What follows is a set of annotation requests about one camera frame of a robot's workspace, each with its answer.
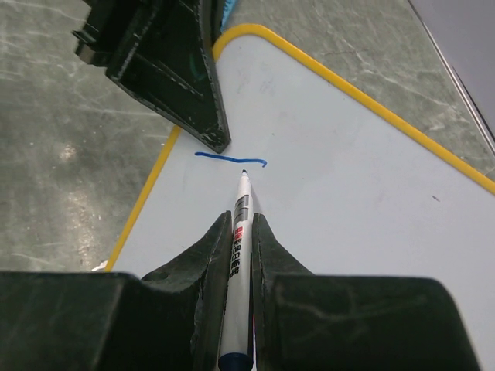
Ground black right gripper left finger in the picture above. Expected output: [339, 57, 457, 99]
[1, 212, 233, 370]

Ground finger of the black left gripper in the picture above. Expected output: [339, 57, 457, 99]
[106, 1, 230, 153]

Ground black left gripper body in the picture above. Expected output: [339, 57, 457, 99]
[73, 0, 139, 66]

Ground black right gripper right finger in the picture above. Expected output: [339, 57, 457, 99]
[252, 213, 478, 370]

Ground white blue whiteboard marker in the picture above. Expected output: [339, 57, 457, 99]
[217, 171, 254, 370]

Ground yellow framed whiteboard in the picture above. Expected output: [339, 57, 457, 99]
[108, 24, 494, 370]

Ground blue studded building plate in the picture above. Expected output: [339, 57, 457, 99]
[220, 0, 237, 32]

